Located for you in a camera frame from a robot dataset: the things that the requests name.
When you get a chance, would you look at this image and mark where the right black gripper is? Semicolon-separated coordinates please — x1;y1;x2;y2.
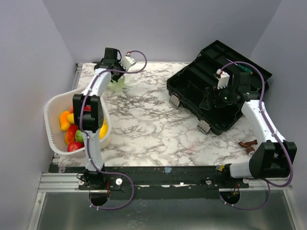
200;83;237;110

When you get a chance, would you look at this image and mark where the green plastic bag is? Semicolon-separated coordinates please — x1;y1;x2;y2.
108;76;125;92

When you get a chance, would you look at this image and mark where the green fake custard apple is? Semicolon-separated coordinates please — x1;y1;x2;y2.
75;130;83;143

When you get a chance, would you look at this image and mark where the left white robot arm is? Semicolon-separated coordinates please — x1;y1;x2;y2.
72;48;121;189

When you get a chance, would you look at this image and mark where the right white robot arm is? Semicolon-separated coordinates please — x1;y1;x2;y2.
200;69;297;188

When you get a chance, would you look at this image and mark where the dark red fake pomegranate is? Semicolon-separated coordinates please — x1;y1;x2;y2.
83;105;91;112

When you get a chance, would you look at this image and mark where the yellow fake banana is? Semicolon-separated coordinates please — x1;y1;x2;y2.
99;119;108;139

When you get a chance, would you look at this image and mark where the red fake apple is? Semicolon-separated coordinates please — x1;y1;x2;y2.
67;141;84;152

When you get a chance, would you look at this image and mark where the black plastic toolbox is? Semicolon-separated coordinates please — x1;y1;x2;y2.
166;40;272;135

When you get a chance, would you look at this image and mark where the brown small tool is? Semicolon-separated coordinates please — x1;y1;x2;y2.
238;139;258;155

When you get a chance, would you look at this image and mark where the white plastic basket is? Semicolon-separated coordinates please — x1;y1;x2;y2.
44;88;112;158

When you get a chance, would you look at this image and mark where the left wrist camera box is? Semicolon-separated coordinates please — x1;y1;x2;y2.
120;52;137;71

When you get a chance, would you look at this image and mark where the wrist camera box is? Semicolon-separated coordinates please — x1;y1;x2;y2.
214;69;230;90
120;52;137;71

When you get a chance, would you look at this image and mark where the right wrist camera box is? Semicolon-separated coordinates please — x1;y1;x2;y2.
214;69;230;90

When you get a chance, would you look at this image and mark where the green handled screwdriver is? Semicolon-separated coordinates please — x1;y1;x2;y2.
235;63;253;75

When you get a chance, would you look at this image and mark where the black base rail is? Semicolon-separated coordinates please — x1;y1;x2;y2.
39;166;248;204

